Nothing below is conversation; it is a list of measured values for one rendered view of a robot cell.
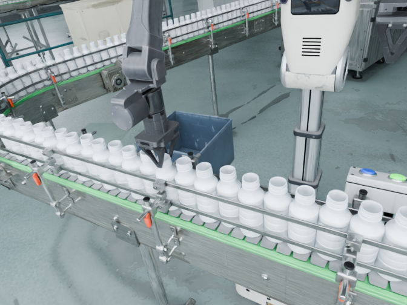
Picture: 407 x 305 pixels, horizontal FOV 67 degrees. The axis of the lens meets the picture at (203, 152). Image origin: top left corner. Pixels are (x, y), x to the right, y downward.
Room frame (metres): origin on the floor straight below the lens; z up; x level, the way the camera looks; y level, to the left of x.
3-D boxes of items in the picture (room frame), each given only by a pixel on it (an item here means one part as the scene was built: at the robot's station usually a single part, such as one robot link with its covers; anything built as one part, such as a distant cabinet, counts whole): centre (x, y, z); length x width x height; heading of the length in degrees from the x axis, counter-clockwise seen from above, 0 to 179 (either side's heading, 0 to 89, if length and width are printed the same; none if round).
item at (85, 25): (4.98, 1.11, 0.59); 1.10 x 0.62 x 1.18; 128
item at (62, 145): (0.88, 0.44, 1.08); 0.06 x 0.06 x 0.17
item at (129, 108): (0.61, 0.12, 1.36); 0.12 x 0.09 x 0.12; 147
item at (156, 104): (0.64, 0.11, 1.33); 0.07 x 0.06 x 0.07; 147
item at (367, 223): (0.39, -0.29, 1.08); 0.06 x 0.06 x 0.17
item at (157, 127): (0.65, 0.10, 1.26); 0.10 x 0.07 x 0.07; 146
